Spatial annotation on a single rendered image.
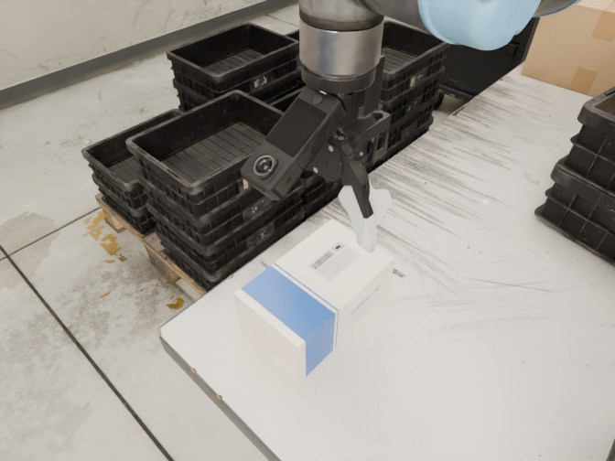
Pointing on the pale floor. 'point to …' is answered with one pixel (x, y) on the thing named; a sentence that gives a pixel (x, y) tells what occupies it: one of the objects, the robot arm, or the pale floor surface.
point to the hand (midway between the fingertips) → (318, 226)
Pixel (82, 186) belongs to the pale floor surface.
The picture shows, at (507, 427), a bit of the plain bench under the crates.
